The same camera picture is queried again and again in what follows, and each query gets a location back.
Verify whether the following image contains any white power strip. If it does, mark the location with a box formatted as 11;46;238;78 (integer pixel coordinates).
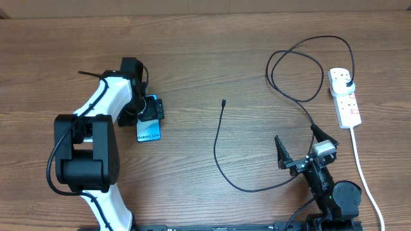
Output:
328;67;362;129

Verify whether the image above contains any white charger plug adapter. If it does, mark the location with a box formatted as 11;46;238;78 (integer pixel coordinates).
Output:
330;80;356;97

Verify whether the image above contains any black USB charging cable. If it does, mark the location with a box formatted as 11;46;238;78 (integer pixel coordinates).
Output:
213;35;356;193

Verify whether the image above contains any blue Galaxy smartphone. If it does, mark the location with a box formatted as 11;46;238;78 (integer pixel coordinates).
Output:
136;94;161;142

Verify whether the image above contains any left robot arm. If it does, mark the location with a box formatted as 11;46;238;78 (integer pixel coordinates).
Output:
46;57;164;230

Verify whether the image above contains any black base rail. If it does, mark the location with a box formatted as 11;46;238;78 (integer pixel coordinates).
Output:
131;221;363;231

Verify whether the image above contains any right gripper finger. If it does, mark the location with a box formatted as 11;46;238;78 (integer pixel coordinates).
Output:
274;135;293;169
310;123;338;147

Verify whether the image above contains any cardboard backdrop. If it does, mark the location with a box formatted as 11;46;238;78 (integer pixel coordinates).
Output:
1;0;410;19

